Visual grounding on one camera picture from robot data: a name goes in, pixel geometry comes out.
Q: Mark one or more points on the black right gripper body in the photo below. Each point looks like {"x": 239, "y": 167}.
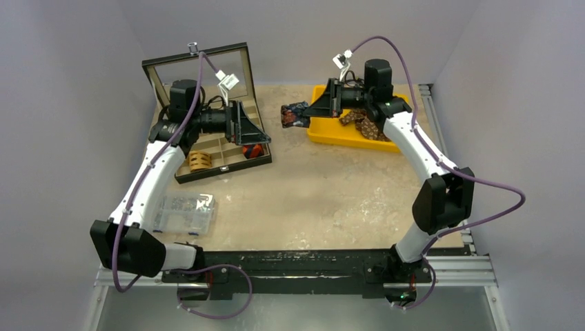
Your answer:
{"x": 337, "y": 94}

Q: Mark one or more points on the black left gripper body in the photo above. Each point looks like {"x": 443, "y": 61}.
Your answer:
{"x": 231, "y": 121}

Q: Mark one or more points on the navy floral tie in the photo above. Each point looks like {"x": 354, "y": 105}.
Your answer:
{"x": 292, "y": 115}

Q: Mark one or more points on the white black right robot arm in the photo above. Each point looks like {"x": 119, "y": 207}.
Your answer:
{"x": 444, "y": 199}

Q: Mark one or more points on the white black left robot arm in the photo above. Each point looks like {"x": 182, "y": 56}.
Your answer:
{"x": 124, "y": 241}

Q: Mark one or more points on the orange navy rolled tie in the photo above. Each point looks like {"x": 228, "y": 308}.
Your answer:
{"x": 253, "y": 151}

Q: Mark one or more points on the yellow plastic tray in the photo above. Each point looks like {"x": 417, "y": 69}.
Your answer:
{"x": 352, "y": 132}

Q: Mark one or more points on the black tie storage box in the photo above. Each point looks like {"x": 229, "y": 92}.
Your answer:
{"x": 205, "y": 137}

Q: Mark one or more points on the brown floral tie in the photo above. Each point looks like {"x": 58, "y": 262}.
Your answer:
{"x": 363, "y": 125}

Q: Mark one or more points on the tan patterned rolled tie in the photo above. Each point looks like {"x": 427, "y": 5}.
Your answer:
{"x": 199, "y": 160}

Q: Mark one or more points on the clear plastic screw box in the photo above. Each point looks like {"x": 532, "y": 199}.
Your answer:
{"x": 185, "y": 213}

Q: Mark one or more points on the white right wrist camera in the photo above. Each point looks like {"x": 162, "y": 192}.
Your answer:
{"x": 341, "y": 60}

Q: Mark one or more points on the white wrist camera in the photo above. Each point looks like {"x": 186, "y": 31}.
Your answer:
{"x": 226, "y": 81}
{"x": 341, "y": 60}

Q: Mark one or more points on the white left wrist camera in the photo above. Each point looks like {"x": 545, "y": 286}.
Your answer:
{"x": 226, "y": 81}

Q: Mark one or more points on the black mounting base rail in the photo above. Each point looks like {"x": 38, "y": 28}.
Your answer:
{"x": 369, "y": 273}

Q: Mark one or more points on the aluminium frame rail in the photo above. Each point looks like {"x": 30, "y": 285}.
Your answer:
{"x": 124, "y": 241}

